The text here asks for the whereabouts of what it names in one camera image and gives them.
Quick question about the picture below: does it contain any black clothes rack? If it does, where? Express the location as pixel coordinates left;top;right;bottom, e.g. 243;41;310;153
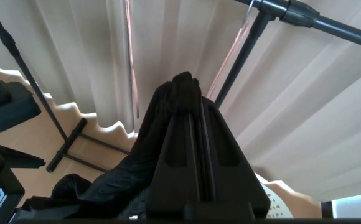
0;0;361;174

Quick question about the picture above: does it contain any pink clothes hanger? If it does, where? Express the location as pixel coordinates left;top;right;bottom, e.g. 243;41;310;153
205;0;256;100
124;0;141;119

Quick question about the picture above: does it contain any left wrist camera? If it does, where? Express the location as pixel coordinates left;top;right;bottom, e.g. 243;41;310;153
0;70;42;134

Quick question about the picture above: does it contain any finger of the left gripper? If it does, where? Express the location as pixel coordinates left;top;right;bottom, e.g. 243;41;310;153
0;136;47;170

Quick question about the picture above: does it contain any white laundry basket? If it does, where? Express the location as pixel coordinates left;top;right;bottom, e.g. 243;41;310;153
255;173;294;219

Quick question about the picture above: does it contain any black garment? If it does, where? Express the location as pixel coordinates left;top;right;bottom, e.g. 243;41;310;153
11;71;204;220

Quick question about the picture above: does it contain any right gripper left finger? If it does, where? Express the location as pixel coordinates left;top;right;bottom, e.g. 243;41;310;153
145;111;201;219

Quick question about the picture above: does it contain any beige curtain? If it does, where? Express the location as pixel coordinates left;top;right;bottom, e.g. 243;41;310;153
0;0;361;203

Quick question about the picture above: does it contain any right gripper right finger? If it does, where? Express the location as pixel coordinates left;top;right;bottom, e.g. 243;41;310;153
200;96;271;219

